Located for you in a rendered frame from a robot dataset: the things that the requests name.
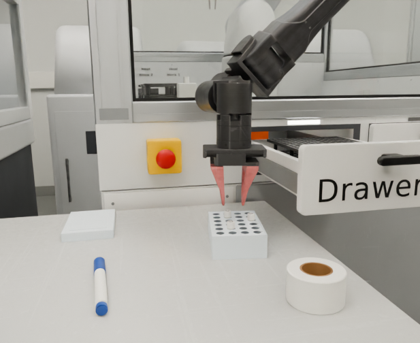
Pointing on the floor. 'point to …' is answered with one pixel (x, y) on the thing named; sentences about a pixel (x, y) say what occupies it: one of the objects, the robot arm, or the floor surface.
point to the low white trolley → (166, 285)
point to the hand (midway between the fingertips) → (233, 199)
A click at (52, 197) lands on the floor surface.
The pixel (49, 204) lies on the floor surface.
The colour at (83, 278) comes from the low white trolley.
